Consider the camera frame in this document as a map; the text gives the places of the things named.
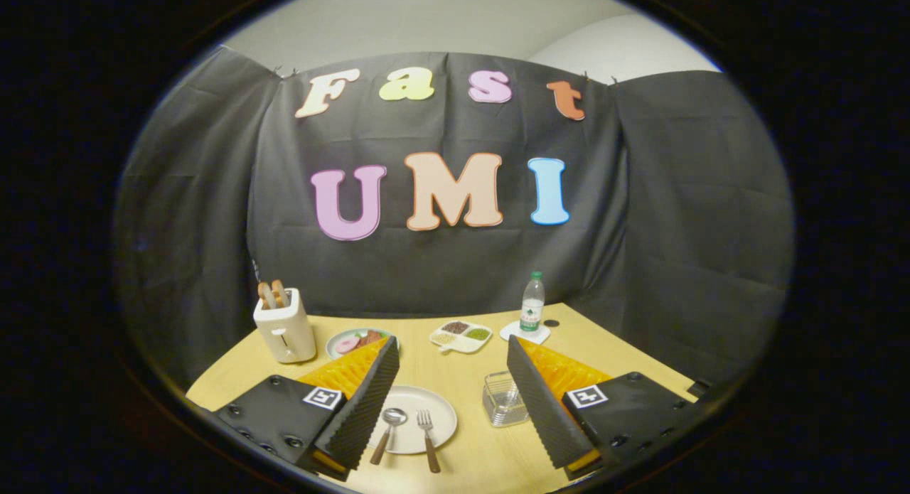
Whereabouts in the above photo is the clear water bottle green cap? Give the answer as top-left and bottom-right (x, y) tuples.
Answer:
(519, 271), (547, 333)

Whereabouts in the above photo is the white round plate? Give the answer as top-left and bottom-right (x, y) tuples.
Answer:
(366, 385), (459, 456)

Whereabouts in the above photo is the metal spoon wooden handle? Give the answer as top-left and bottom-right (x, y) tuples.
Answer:
(369, 407), (409, 466)

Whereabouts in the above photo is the black backdrop cloth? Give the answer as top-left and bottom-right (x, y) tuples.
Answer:
(114, 45), (796, 392)

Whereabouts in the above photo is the white square coaster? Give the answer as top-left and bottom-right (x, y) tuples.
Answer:
(499, 320), (552, 345)

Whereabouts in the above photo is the white divided grain dish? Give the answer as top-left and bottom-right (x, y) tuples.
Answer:
(429, 320), (493, 355)

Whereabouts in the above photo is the green-rimmed food plate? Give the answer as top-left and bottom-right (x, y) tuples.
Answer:
(326, 328), (400, 360)

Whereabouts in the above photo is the white toaster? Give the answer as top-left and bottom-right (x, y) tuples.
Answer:
(253, 288), (318, 364)

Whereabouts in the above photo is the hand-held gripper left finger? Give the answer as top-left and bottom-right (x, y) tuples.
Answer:
(212, 335), (401, 482)

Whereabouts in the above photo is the metal fork wooden handle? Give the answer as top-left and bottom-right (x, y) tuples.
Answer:
(416, 409), (442, 474)

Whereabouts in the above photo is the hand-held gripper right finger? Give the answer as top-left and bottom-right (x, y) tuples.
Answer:
(506, 335), (702, 481)

